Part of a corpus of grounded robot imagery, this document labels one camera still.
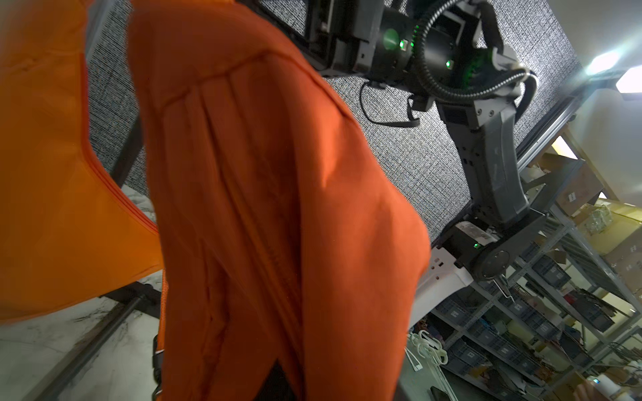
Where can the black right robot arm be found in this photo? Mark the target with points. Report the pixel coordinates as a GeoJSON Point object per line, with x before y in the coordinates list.
{"type": "Point", "coordinates": [448, 55]}

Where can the dark orange waist bag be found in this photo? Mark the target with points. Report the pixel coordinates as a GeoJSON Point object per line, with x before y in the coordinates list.
{"type": "Point", "coordinates": [283, 240]}

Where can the black metal clothes rack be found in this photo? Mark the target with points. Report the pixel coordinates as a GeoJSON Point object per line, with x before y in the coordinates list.
{"type": "Point", "coordinates": [99, 349]}

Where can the bright orange waist bag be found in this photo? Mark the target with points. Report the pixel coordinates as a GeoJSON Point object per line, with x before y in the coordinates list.
{"type": "Point", "coordinates": [68, 233]}

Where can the storage shelving with bins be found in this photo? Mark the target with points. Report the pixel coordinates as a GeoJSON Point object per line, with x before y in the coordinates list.
{"type": "Point", "coordinates": [572, 302]}

